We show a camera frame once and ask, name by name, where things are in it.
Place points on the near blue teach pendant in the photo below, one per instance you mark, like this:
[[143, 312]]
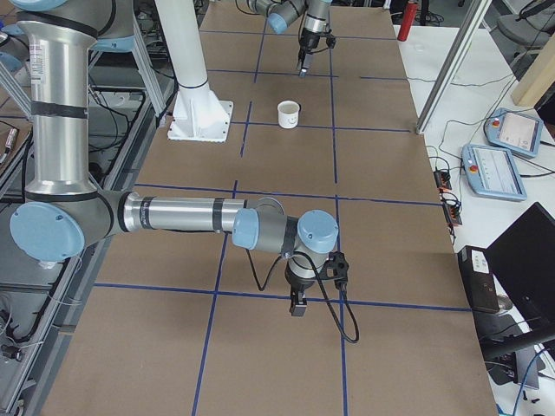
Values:
[[492, 173]]

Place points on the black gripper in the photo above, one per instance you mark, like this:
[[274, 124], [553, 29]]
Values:
[[310, 42], [299, 286]]

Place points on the black laptop computer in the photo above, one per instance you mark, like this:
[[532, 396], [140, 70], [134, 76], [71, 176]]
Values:
[[522, 260]]

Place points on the wooden beam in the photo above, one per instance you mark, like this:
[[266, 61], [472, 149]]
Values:
[[537, 79]]

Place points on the black power strip right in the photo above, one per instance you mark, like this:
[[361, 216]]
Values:
[[452, 214]]

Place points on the grey office chair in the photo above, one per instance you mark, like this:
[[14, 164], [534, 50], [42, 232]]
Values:
[[530, 29]]

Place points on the far blue teach pendant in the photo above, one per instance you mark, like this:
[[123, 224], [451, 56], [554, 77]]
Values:
[[518, 132]]

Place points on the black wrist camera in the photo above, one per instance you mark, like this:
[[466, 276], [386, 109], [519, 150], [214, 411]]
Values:
[[336, 267], [330, 40]]

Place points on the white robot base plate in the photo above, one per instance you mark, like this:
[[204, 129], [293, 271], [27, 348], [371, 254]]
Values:
[[208, 124]]

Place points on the white smiley face mug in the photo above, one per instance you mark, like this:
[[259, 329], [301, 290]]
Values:
[[288, 114]]

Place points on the blue teach pendant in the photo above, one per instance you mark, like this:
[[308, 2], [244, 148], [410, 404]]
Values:
[[518, 132], [492, 173]]

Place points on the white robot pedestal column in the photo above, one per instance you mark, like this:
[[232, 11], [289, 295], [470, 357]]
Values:
[[181, 30]]

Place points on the black power strip left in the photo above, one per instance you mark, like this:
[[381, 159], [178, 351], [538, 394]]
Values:
[[442, 179]]

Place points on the red cylinder bottle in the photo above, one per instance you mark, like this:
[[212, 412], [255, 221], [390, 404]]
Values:
[[408, 18]]

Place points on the black equipment box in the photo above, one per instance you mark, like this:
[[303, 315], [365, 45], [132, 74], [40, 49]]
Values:
[[477, 280]]

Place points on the grey aluminium profile post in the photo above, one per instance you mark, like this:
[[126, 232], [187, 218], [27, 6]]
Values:
[[455, 57]]

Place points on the black power strip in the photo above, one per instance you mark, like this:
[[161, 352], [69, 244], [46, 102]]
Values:
[[452, 214], [442, 179]]

